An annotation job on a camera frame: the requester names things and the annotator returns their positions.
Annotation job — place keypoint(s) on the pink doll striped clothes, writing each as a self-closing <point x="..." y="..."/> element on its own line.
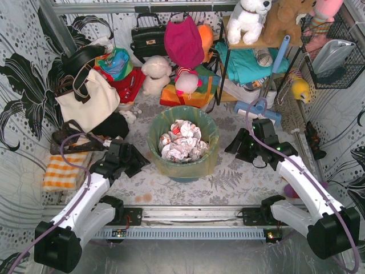
<point x="186" y="81"/>

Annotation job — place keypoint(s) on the teal folded cloth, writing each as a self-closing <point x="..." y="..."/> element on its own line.
<point x="243" y="66"/>

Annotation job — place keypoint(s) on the magenta cloth bag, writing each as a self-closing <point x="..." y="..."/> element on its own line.
<point x="183" y="43"/>

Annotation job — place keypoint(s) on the black orange toy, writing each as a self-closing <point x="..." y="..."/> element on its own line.
<point x="314" y="140"/>

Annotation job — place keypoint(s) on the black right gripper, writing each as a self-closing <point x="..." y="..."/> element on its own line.
<point x="243" y="147"/>

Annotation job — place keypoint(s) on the orange white checked towel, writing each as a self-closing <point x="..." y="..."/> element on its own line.
<point x="61" y="176"/>

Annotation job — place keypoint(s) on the rainbow striped cloth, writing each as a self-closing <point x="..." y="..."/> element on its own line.
<point x="200" y="98"/>

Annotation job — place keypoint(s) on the white fluffy plush lamb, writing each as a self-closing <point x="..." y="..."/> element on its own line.
<point x="157" y="73"/>

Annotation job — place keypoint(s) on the cream canvas tote bag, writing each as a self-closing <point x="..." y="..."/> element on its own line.
<point x="101" y="102"/>

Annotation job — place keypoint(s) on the silver foil pouch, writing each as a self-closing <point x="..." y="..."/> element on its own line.
<point x="332" y="55"/>

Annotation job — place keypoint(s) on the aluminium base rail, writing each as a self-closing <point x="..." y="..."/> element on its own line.
<point x="189" y="216"/>

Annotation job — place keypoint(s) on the grey stuffed ball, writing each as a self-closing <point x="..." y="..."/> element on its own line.
<point x="263" y="57"/>

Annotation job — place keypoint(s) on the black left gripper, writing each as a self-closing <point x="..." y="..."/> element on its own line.
<point x="130" y="159"/>

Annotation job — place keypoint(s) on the yellow plush duck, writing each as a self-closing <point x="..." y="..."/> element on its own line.
<point x="299" y="87"/>

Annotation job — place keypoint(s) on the black leather handbag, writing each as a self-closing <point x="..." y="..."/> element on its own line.
<point x="148" y="41"/>

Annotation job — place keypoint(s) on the pink plush toy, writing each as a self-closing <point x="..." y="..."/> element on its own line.
<point x="323" y="16"/>

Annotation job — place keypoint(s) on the black wire basket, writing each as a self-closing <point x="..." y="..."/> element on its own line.
<point x="346" y="74"/>

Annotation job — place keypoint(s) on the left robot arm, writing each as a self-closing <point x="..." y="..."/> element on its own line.
<point x="59" y="243"/>

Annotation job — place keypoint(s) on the colourful patterned cloth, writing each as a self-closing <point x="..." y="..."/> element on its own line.
<point x="114" y="66"/>

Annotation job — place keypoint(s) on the brown teddy bear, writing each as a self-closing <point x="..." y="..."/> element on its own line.
<point x="284" y="16"/>

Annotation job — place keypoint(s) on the crumpled paper trash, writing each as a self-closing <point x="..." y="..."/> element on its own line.
<point x="183" y="143"/>

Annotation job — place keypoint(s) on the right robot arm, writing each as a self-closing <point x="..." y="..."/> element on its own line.
<point x="328" y="226"/>

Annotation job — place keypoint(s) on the black hat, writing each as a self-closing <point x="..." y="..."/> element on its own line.
<point x="71" y="65"/>

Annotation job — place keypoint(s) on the white plush dog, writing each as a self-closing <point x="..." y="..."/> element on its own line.
<point x="247" y="20"/>

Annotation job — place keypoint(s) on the teal plastic trash bin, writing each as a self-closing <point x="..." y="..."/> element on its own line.
<point x="185" y="176"/>

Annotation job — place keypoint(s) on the brown patterned handbag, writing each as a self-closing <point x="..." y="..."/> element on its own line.
<point x="71" y="139"/>

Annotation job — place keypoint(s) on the yellow plastic trash bag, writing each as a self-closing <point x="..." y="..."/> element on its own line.
<point x="210" y="134"/>

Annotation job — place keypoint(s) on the black cloth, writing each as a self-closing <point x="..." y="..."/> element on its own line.
<point x="115" y="125"/>

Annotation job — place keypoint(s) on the blue lint roller mop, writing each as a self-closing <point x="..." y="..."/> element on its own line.
<point x="260" y="108"/>

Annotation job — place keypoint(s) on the red cloth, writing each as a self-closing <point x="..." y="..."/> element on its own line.
<point x="129" y="87"/>

